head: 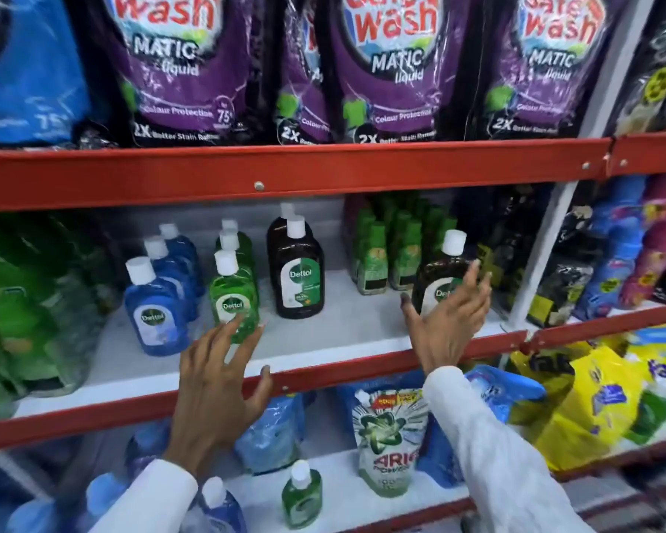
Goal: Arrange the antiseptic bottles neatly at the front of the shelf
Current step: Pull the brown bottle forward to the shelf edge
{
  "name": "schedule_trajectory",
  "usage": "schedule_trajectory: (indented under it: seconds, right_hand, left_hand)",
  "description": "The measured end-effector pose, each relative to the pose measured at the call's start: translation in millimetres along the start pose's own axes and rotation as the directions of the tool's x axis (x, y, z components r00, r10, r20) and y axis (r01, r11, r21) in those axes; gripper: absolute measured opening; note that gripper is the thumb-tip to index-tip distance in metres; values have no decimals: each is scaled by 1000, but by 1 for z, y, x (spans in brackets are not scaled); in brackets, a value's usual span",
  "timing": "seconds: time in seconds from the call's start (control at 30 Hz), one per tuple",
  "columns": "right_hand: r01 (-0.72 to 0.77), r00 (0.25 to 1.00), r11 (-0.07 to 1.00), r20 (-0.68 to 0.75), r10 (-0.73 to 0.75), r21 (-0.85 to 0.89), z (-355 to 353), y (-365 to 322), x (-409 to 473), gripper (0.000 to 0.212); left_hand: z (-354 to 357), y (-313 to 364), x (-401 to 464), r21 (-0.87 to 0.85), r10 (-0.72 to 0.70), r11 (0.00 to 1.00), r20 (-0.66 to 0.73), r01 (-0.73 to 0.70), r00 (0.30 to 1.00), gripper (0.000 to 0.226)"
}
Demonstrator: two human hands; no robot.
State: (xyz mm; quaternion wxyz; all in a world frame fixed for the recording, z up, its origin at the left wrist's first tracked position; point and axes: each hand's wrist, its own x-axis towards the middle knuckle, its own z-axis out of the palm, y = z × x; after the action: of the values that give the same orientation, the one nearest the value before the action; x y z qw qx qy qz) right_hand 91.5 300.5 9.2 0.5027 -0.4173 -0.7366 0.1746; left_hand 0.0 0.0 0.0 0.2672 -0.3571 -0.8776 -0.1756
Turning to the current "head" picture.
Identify light blue refill pouch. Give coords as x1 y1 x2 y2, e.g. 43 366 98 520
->
233 393 307 476

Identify yellow detergent pouch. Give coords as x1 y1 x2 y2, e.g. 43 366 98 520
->
622 325 666 446
509 345 647 473

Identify blue antiseptic liquid bottle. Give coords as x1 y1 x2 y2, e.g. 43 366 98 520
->
159 222 204 297
124 256 190 357
144 235 199 322

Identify person's left hand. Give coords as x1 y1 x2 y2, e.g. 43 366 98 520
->
165 314 274 479

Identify white green detergent pouch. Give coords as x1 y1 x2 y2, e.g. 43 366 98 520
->
351 388 430 499

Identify dark blue refill pouch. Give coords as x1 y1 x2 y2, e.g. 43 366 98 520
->
124 417 174 479

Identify person's right hand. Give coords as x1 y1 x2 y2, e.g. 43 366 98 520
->
400 259 494 378

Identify large blue detergent pouch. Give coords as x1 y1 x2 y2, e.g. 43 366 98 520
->
0 0 94 148

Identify row of blue softener bottles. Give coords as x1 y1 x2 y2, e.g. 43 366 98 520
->
573 174 650 322

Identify person's right forearm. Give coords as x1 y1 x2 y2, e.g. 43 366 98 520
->
423 365 596 533

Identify small green handwash bottle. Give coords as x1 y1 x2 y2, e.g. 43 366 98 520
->
281 460 324 530

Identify brown antiseptic liquid bottle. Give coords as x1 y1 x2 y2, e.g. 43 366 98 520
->
270 214 326 320
266 202 314 272
412 229 479 318

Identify white shelf upright post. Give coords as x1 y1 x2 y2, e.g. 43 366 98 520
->
502 0 660 331

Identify group of green refill pouches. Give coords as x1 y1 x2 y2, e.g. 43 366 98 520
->
0 212 122 423

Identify group of small green bottles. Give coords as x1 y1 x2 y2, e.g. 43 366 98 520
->
343 193 460 296

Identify green antiseptic liquid bottle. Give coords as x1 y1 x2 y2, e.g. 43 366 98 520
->
209 249 260 345
216 230 258 284
220 218 254 256

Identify person's left forearm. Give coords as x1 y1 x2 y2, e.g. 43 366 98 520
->
88 458 201 533

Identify purple liquid detergent pouch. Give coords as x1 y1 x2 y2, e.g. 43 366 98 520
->
326 0 475 145
276 0 335 146
80 0 270 148
469 0 636 142

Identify group of black pouches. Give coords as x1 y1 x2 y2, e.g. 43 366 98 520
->
458 182 608 329

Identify black detergent pouch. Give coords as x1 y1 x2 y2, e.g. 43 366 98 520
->
609 0 666 137

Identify row of pink softener bottles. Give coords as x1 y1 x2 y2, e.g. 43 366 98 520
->
618 172 666 311

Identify small blue handwash bottle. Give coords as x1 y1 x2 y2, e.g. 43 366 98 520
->
6 473 130 533
196 476 249 533

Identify long red shelf rail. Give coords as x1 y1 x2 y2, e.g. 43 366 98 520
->
0 329 529 455
0 137 612 214

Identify short red shelf rail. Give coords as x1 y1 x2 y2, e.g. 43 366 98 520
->
524 301 666 355
607 131 666 178

